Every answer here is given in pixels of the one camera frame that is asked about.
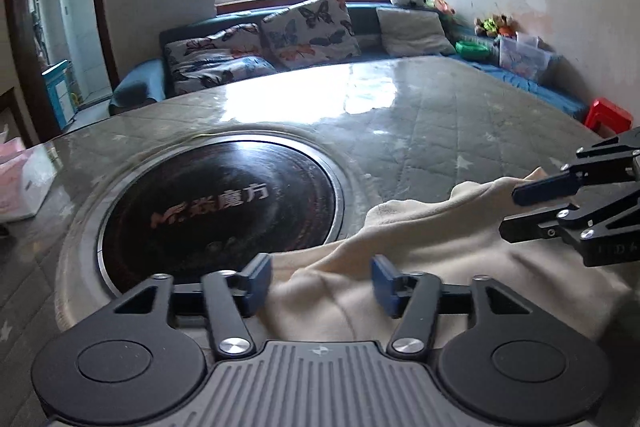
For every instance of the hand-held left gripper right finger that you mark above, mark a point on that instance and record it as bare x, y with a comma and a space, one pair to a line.
385, 287

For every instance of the red plastic stool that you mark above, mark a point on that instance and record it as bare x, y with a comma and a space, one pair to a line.
607, 114

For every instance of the beige pillow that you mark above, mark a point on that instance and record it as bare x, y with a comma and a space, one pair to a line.
412, 32

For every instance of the colourful plush toy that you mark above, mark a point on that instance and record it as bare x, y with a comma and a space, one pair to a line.
444, 6

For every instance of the cream sweater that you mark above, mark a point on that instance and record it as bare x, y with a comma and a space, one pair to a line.
450, 257

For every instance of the pile of plush toys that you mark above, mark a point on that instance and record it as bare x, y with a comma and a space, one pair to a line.
495, 26

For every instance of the light blue cabinet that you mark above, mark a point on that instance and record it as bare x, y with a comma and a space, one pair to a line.
57, 94

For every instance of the clear plastic storage box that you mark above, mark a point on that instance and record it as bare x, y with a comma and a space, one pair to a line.
525, 59

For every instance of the pink white tissue pack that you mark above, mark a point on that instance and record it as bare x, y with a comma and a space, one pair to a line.
25, 182

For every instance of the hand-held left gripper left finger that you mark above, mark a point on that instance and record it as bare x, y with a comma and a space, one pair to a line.
257, 284

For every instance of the green bowl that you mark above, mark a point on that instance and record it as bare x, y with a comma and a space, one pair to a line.
472, 49

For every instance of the round black induction cooker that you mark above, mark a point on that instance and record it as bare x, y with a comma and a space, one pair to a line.
215, 212

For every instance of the butterfly print cushion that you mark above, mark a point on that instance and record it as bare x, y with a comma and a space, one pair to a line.
215, 42
310, 29
220, 74

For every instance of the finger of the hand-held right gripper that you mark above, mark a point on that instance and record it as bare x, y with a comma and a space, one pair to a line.
545, 189
530, 227

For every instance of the blue sofa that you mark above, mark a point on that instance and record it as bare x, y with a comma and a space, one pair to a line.
145, 79

